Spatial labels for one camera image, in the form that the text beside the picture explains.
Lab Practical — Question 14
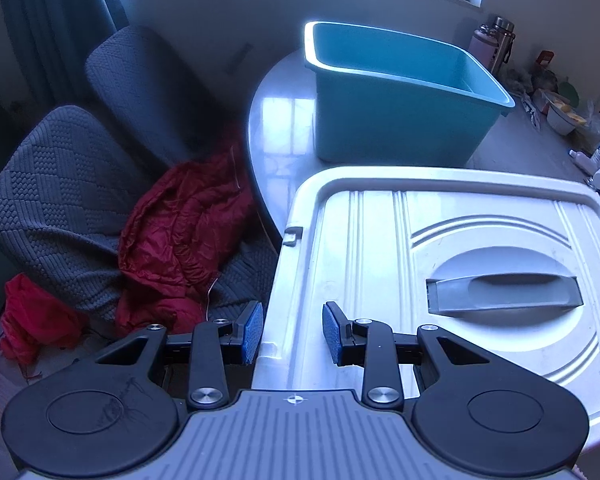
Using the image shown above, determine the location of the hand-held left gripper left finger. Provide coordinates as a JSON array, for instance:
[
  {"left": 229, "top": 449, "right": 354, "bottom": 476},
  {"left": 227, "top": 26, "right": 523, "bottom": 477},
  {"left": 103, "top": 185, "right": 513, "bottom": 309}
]
[{"left": 95, "top": 301, "right": 264, "bottom": 408}]

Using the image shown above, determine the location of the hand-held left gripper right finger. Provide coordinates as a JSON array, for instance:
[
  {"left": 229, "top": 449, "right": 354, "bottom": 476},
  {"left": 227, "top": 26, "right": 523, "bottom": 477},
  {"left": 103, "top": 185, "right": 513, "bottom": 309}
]
[{"left": 322, "top": 301, "right": 488, "bottom": 408}]

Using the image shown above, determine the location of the white storage box lid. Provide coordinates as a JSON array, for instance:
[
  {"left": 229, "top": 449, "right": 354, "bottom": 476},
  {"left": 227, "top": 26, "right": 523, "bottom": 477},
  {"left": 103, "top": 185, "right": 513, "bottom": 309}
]
[{"left": 252, "top": 165, "right": 600, "bottom": 431}]

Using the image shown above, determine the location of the teal plastic bin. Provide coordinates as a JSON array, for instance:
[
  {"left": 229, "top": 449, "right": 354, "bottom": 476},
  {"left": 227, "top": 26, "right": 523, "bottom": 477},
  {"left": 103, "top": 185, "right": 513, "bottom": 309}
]
[{"left": 304, "top": 21, "right": 516, "bottom": 165}]

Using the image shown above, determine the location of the grey desktop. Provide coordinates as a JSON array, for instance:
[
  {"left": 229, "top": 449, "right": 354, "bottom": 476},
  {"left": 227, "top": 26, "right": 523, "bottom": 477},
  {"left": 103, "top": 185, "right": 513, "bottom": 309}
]
[{"left": 247, "top": 49, "right": 600, "bottom": 241}]

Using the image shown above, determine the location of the red jacket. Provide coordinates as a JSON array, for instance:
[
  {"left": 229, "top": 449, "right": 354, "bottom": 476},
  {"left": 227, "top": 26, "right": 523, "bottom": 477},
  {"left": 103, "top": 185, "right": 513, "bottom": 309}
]
[{"left": 115, "top": 147, "right": 258, "bottom": 336}]

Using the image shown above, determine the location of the red cloth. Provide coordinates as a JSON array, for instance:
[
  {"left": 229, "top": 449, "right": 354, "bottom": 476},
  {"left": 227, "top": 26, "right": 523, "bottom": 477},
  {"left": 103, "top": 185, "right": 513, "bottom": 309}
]
[{"left": 0, "top": 274, "right": 88, "bottom": 366}]

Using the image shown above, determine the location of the grey fabric chair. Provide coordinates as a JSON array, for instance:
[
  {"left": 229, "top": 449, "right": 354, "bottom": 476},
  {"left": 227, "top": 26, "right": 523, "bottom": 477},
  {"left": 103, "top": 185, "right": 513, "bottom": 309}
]
[
  {"left": 0, "top": 105, "right": 281, "bottom": 323},
  {"left": 85, "top": 25, "right": 246, "bottom": 171}
]

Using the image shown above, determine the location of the small clear packet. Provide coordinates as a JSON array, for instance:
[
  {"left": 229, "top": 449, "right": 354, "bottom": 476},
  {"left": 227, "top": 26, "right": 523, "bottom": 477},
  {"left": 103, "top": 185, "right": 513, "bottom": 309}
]
[{"left": 522, "top": 97, "right": 543, "bottom": 131}]

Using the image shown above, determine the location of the white squeeze bottle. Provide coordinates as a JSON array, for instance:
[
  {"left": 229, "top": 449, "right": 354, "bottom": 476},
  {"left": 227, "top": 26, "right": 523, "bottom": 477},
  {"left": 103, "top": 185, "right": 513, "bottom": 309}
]
[{"left": 568, "top": 149, "right": 598, "bottom": 171}]

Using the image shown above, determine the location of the white bowl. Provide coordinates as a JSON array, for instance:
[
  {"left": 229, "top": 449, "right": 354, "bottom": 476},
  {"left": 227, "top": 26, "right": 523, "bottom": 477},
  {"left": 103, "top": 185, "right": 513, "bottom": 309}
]
[{"left": 546, "top": 102, "right": 588, "bottom": 136}]

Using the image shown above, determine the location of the pink thermos bottle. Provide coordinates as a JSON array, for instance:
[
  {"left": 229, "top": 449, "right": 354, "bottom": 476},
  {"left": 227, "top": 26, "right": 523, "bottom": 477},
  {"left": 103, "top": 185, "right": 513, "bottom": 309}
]
[{"left": 469, "top": 27, "right": 497, "bottom": 73}]

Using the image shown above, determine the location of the yellow fruit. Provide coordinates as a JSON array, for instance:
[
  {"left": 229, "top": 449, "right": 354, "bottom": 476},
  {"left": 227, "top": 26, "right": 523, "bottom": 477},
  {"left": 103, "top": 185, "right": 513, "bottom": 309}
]
[{"left": 555, "top": 105, "right": 587, "bottom": 126}]

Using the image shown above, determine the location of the green round object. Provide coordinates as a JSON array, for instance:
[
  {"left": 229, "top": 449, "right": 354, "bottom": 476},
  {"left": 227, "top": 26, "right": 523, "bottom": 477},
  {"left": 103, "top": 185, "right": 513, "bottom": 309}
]
[{"left": 557, "top": 77, "right": 581, "bottom": 106}]

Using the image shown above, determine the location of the steel thermos bottle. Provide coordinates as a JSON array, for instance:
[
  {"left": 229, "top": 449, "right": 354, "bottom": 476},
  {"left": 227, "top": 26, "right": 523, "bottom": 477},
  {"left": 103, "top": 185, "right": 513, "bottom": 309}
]
[{"left": 490, "top": 16, "right": 517, "bottom": 78}]

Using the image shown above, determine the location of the dark teal curtain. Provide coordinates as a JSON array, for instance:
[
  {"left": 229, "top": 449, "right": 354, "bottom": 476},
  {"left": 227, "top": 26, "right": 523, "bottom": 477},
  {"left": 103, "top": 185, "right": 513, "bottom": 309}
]
[{"left": 0, "top": 0, "right": 131, "bottom": 111}]

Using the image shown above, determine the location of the thin white cable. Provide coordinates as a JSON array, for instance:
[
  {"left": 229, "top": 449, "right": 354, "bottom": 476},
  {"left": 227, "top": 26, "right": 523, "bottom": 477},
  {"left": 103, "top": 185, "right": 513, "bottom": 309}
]
[{"left": 204, "top": 267, "right": 222, "bottom": 322}]

